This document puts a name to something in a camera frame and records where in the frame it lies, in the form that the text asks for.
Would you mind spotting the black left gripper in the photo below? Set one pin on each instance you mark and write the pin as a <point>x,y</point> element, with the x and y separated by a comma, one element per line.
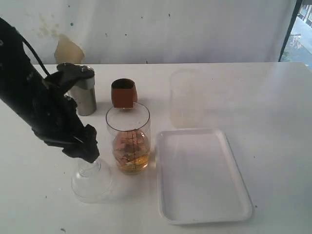
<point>60,126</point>

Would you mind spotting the stainless steel cup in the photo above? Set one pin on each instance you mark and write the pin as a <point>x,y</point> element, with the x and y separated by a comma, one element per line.
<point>83,92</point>

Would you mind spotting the clear dome strainer lid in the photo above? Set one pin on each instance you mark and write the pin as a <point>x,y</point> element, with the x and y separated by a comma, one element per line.
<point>92,182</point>

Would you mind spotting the clear shaker body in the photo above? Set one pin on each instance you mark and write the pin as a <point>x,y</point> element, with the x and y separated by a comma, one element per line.
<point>129,129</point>

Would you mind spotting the gold foil coins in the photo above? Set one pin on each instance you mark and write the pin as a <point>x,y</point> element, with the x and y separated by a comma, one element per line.
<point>131,150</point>

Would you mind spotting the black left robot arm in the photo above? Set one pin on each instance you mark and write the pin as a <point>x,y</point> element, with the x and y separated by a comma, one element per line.
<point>20,82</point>

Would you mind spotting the white backdrop sheet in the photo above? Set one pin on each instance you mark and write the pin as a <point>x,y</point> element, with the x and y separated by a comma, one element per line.
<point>151,31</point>

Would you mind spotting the translucent plastic container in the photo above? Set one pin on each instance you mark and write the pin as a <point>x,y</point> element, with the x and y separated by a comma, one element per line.
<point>186,98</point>

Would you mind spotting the white rectangular tray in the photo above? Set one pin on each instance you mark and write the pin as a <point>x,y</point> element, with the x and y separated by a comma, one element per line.
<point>198,179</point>

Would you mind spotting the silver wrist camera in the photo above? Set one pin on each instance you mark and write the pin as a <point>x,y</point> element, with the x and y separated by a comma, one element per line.
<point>69,75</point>

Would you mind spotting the black window frame post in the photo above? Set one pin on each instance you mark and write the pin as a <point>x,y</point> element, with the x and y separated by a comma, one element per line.
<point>292,21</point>

